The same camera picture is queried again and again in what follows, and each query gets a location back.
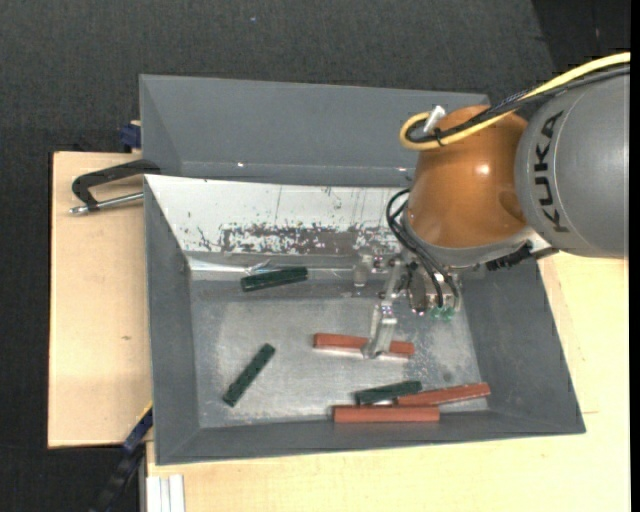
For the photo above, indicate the dark green flat block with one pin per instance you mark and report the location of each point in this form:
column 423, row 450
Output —
column 274, row 278
column 249, row 375
column 387, row 392

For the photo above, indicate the pale wood flat board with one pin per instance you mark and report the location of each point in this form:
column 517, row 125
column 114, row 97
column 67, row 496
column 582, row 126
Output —
column 95, row 300

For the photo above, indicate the grey metal bin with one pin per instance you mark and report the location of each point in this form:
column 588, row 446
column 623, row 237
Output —
column 300, row 130

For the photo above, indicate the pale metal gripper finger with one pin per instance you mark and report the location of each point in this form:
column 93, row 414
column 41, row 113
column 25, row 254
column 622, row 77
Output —
column 375, row 330
column 386, row 334

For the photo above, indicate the red-brown block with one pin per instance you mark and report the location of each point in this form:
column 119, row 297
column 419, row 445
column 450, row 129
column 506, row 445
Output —
column 385, row 414
column 445, row 394
column 340, row 341

